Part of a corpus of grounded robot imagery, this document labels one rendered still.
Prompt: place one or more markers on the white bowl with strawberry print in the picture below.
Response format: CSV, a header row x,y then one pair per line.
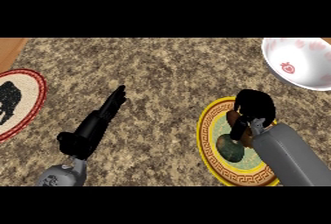
x,y
301,62

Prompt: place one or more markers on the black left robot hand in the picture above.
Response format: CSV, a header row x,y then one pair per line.
x,y
91,126

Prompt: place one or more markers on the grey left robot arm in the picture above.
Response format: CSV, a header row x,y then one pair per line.
x,y
63,173

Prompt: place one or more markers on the dark green round vegetable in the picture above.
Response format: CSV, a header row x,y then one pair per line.
x,y
230,148

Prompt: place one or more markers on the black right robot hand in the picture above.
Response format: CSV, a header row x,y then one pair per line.
x,y
254,106

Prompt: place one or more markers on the brown sweet potato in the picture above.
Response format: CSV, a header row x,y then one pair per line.
x,y
232,117

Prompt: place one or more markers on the yellow rimmed patterned plate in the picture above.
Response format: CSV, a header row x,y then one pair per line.
x,y
211,137

